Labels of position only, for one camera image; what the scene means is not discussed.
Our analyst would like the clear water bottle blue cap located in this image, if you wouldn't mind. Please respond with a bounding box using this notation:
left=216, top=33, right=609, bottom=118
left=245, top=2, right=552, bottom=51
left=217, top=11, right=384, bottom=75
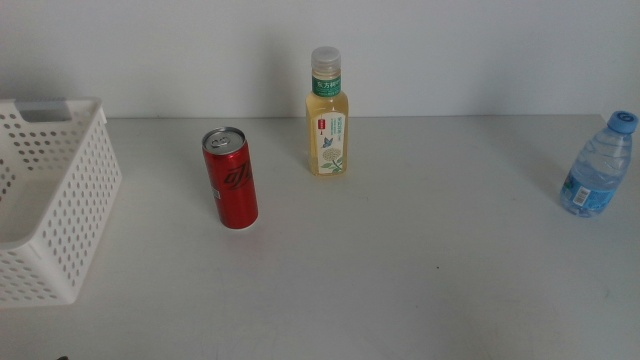
left=559, top=110, right=640, bottom=218

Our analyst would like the yellow tea bottle green label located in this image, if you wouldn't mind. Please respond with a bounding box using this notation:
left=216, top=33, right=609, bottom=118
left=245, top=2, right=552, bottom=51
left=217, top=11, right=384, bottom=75
left=305, top=45, right=350, bottom=177

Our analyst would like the white perforated plastic basket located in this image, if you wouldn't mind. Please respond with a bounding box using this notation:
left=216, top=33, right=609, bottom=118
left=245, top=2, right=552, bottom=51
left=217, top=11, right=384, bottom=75
left=0, top=97, right=123, bottom=308

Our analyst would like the red soda can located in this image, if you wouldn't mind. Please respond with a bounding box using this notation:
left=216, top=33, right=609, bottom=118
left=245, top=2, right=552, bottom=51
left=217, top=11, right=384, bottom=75
left=201, top=126, right=260, bottom=231

